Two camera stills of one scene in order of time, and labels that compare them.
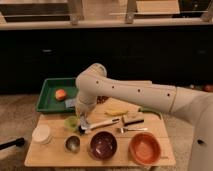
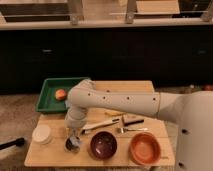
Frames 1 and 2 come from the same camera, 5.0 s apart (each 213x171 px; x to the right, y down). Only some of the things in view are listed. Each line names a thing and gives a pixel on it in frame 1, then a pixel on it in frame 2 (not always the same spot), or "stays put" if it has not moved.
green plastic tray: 47,100 stays put
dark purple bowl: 103,145 stays put
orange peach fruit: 60,94 stays put
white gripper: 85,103 -> 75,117
